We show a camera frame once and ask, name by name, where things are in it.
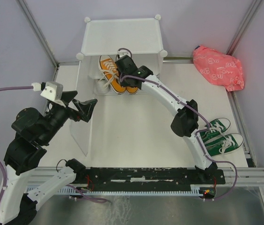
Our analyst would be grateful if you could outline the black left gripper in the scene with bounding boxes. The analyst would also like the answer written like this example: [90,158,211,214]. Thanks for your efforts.
[41,90,99,143]

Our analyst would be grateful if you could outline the orange canvas sneaker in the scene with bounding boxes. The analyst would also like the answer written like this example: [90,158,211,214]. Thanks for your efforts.
[98,55,126,94]
[126,87,138,94]

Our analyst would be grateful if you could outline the green canvas sneaker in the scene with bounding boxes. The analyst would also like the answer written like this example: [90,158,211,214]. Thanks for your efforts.
[200,118,231,143]
[205,133,244,157]

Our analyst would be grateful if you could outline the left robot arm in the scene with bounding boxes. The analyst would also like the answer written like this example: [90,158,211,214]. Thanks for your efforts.
[0,91,97,225]

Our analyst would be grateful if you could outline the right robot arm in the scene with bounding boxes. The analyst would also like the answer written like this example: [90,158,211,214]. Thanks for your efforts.
[115,55,218,183]

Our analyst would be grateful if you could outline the white plastic shoe cabinet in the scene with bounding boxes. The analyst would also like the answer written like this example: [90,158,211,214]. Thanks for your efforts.
[76,15,168,95]

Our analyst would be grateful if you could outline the pink patterned plastic bag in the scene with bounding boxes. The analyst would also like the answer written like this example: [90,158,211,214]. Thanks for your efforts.
[193,45,244,92]

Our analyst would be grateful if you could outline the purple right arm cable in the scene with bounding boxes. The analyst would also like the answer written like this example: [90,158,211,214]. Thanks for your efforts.
[119,75,238,202]

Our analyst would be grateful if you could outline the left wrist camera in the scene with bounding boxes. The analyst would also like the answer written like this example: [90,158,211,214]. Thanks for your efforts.
[40,82,65,106]

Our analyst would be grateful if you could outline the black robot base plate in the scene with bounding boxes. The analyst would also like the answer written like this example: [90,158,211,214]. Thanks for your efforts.
[73,167,226,192]

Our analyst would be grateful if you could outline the left aluminium frame post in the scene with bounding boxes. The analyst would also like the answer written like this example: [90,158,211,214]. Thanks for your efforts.
[16,0,59,68]

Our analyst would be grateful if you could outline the aluminium corner frame post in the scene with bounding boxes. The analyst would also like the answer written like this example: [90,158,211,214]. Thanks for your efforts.
[226,0,264,55]

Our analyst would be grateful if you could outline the white slotted cable duct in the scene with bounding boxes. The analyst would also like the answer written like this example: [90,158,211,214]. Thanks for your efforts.
[26,185,205,195]

